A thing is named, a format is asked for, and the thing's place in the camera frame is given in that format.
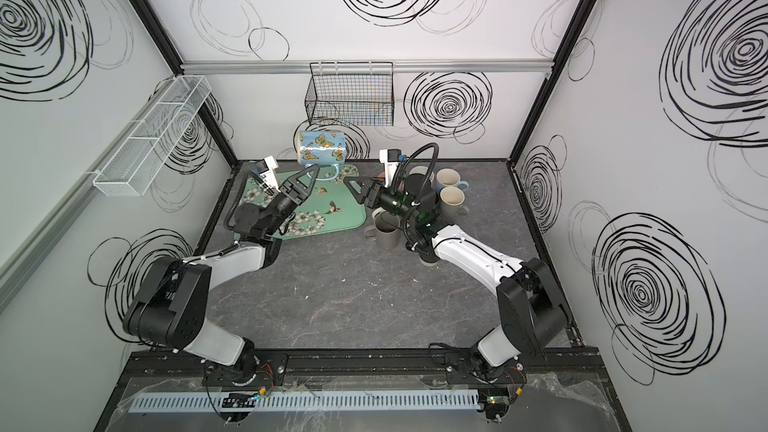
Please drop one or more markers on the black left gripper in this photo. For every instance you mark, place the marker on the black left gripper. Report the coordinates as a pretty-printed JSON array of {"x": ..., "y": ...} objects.
[{"x": 288, "y": 192}]

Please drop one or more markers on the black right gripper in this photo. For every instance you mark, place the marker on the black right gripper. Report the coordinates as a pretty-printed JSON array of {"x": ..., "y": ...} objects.
[{"x": 383, "y": 197}]

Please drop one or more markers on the blue butterfly mug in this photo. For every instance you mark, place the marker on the blue butterfly mug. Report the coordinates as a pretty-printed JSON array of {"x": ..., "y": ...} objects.
[{"x": 323, "y": 148}]

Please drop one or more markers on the grey mug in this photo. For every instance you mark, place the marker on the grey mug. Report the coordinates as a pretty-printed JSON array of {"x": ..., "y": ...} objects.
[{"x": 385, "y": 231}]

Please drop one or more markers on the light blue mug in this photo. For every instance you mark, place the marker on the light blue mug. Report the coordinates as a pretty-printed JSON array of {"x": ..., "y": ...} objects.
[{"x": 448, "y": 177}]

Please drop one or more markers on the black mug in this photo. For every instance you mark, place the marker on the black mug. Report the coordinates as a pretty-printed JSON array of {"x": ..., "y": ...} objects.
[{"x": 417, "y": 184}]

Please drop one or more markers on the beige mug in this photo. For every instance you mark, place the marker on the beige mug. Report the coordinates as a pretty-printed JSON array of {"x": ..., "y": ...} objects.
[{"x": 421, "y": 170}]

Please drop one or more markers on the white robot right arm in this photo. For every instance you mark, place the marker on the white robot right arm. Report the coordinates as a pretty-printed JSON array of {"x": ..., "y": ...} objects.
[{"x": 531, "y": 303}]

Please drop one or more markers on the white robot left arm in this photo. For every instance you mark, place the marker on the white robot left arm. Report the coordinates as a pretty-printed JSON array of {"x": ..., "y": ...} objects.
[{"x": 170, "y": 307}]

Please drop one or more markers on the mint green floral tray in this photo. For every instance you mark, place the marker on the mint green floral tray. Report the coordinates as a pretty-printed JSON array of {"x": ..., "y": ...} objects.
[{"x": 330, "y": 208}]

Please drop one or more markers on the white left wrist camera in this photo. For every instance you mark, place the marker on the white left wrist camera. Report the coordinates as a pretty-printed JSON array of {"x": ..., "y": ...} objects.
[{"x": 264, "y": 171}]

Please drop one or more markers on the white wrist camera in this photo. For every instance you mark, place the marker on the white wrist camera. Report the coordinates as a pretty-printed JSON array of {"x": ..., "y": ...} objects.
[
  {"x": 390, "y": 159},
  {"x": 264, "y": 171}
]

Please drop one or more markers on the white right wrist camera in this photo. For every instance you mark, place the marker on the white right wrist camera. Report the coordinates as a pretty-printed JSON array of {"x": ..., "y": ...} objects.
[{"x": 390, "y": 159}]

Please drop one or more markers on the black wire basket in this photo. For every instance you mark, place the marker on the black wire basket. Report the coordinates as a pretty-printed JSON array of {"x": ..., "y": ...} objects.
[{"x": 358, "y": 99}]

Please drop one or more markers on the white wire wall shelf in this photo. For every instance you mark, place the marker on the white wire wall shelf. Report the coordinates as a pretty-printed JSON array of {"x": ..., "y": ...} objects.
[{"x": 132, "y": 168}]

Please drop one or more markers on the aluminium wall rail back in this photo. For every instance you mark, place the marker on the aluminium wall rail back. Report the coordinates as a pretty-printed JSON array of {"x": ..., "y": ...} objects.
[{"x": 242, "y": 67}]

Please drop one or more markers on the aluminium wall rail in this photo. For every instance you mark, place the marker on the aluminium wall rail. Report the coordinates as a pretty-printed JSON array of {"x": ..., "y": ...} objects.
[
  {"x": 242, "y": 67},
  {"x": 33, "y": 251}
]

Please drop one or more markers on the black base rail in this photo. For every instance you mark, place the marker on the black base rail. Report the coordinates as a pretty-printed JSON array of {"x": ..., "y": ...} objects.
[{"x": 275, "y": 366}]

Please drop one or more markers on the white slotted cable duct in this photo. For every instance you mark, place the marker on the white slotted cable duct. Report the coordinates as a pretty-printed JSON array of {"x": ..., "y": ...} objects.
[{"x": 301, "y": 401}]

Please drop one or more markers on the black corner frame post left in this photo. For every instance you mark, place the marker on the black corner frame post left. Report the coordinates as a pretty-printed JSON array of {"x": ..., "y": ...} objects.
[{"x": 172, "y": 58}]

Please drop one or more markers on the black corner frame post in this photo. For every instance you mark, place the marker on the black corner frame post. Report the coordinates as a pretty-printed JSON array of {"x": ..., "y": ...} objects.
[
  {"x": 576, "y": 25},
  {"x": 172, "y": 58}
]

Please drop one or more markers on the aluminium wall rail left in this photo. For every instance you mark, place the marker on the aluminium wall rail left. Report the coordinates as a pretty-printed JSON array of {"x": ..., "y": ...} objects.
[{"x": 33, "y": 251}]

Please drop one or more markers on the black corner frame post right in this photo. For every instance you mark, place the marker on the black corner frame post right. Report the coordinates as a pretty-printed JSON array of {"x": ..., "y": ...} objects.
[{"x": 576, "y": 25}]

